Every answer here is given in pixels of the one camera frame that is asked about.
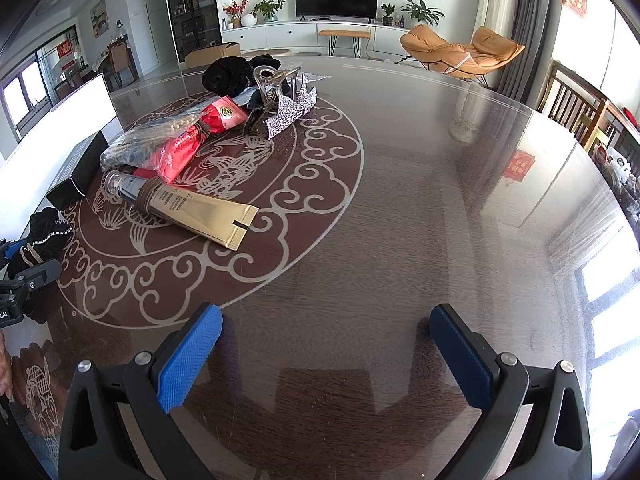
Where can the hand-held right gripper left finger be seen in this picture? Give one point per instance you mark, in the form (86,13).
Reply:
(190,360)

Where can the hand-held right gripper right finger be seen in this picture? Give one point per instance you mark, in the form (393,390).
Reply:
(462,355)

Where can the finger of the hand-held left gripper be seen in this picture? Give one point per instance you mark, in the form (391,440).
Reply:
(9,251)
(35,275)

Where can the black fluffy beaded hair scrunchie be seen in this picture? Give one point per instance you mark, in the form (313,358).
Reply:
(45,230)

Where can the black cardboard box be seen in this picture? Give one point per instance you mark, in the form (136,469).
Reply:
(75,170)

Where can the gold tube with silver cap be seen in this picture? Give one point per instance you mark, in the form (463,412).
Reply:
(200,212)

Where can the white storage box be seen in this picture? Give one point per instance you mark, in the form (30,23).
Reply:
(80,110)

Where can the cotton swab packet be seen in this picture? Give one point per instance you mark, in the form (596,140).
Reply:
(130,147)

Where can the red packet bundle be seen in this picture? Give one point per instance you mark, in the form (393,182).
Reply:
(175,155)

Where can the brown patterned glass desktop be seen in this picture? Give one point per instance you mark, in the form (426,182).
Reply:
(400,210)

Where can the person's left hand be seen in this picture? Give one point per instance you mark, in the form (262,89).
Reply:
(5,365)

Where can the brown rubber band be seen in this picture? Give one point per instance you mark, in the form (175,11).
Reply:
(148,195)

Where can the red window decoration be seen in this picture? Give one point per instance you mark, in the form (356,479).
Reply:
(64,49)

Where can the brown dining chair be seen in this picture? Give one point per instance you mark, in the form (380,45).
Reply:
(122,62)

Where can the pile of bags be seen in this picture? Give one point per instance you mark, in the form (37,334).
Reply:
(620,172)

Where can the dark brown claw hair clip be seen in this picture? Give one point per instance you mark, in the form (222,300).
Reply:
(255,121)

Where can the round ceiling lamp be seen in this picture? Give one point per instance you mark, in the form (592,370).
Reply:
(51,2)

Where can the patterned fabric hair bow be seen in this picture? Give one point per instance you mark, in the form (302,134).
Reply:
(287,112)

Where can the wooden slatted chair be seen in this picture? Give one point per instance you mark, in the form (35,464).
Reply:
(570,102)
(615,130)

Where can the white interior door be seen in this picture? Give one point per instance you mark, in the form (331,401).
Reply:
(153,20)

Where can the black velvet hair scrunchie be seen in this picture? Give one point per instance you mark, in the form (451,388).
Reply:
(225,77)

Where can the brown cardboard box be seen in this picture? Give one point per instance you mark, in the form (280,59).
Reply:
(212,55)

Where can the orange lounge chair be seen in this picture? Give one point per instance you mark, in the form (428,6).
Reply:
(440,50)

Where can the dark glass display cabinet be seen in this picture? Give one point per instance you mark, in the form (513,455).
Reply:
(192,5)

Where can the clear plastic packet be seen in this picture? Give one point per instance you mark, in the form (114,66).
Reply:
(316,78)

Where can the red flower arrangement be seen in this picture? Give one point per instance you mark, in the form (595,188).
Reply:
(235,10)

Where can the white round vase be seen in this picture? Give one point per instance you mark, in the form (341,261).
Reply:
(249,20)

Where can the grey curtain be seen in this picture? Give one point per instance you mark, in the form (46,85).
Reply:
(535,25)

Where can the white television cabinet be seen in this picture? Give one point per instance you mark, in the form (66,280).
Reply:
(285,35)

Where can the wooden stool with metal legs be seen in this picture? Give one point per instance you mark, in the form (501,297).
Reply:
(345,33)

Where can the large leafy potted plant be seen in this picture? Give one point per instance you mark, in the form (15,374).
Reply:
(422,12)

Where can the small green potted plant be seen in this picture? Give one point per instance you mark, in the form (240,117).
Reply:
(388,12)

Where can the green plant in teal pot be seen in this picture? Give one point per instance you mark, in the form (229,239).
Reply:
(269,9)

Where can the covered standing air conditioner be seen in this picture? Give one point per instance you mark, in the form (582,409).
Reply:
(495,0)

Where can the framed wall painting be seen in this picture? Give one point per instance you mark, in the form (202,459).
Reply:
(98,17)

